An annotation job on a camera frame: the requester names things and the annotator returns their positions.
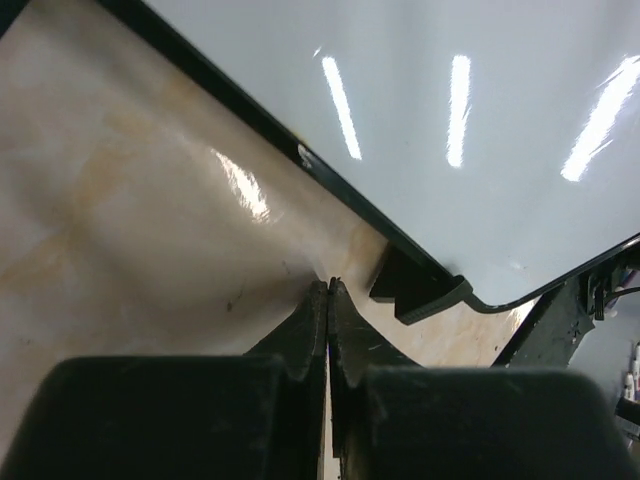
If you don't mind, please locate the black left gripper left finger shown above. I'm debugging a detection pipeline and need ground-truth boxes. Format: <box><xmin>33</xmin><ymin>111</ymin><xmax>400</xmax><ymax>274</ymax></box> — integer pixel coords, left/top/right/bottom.
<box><xmin>1</xmin><ymin>281</ymin><xmax>328</xmax><ymax>479</ymax></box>

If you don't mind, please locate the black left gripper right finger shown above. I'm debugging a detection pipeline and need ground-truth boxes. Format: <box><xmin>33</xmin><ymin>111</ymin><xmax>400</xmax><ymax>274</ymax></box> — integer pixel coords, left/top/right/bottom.
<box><xmin>327</xmin><ymin>279</ymin><xmax>639</xmax><ymax>479</ymax></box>

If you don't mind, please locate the black framed whiteboard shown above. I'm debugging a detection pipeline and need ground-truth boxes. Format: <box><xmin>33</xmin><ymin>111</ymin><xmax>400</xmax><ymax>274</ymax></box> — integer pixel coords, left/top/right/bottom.
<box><xmin>106</xmin><ymin>1</ymin><xmax>639</xmax><ymax>324</ymax></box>

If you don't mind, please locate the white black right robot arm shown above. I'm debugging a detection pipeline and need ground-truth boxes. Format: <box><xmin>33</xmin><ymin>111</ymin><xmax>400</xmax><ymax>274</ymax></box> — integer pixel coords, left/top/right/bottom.
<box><xmin>493</xmin><ymin>242</ymin><xmax>639</xmax><ymax>367</ymax></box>

